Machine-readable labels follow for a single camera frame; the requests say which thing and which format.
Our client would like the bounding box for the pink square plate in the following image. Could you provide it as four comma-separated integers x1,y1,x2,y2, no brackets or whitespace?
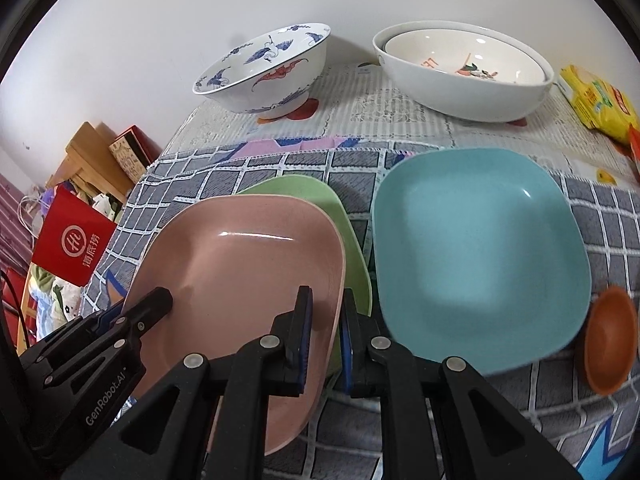
125,194,346,454

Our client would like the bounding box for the teal square plate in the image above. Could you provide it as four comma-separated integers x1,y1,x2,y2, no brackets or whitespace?
371,148,591,375

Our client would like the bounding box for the red paper bag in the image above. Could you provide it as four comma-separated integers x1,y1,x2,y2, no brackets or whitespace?
32,188,116,287

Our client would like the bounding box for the grey checkered cloth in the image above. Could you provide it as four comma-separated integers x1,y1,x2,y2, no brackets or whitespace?
66,148,630,479

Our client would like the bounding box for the wooden board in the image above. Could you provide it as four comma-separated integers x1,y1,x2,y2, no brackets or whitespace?
46,122,134,204

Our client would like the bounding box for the small brown bowl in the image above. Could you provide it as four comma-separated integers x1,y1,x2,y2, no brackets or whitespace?
579,286,638,396

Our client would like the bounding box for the patterned brown box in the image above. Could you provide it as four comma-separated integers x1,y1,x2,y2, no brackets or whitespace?
108,125,160,183

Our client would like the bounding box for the green square plate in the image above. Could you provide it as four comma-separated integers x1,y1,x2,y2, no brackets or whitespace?
237,173,373,376

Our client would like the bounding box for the blue crane patterned bowl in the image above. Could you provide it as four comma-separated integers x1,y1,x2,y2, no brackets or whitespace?
192,23,331,119

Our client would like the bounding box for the newspaper print table mat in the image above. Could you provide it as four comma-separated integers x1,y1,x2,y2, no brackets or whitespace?
164,64,639,188

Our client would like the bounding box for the orange snack packet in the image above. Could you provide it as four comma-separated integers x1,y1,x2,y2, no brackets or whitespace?
628,125,640,174

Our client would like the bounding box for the large white bowl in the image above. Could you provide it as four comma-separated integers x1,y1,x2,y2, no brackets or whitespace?
372,20,555,122

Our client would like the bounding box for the yellow snack packet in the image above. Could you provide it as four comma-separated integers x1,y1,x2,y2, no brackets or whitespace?
558,64,639,146

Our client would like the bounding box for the white bowl orange drawing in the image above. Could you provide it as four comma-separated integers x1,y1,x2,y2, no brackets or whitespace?
384,29,546,84

